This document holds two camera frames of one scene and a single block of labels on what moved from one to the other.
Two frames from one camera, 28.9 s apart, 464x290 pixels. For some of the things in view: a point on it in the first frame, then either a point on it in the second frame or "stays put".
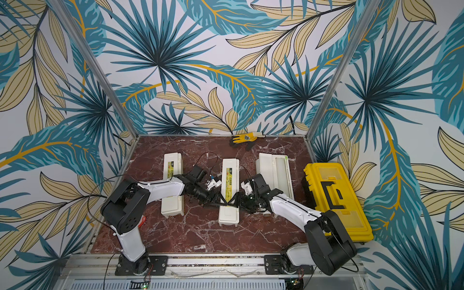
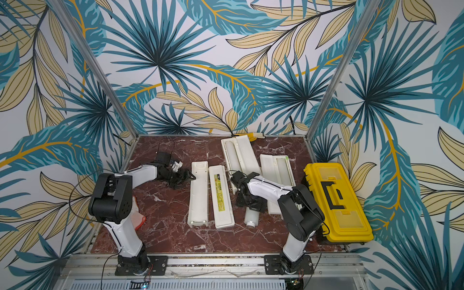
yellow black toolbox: x=328 y=189 stays put
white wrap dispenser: x=230 y=187 to x=239 y=156
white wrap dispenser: x=275 y=169 stays put
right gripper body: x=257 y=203 stays put
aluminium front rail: x=82 y=265 stays put
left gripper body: x=203 y=196 to x=173 y=178
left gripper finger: x=217 y=199 to x=189 y=176
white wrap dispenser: x=173 y=165 to x=198 y=212
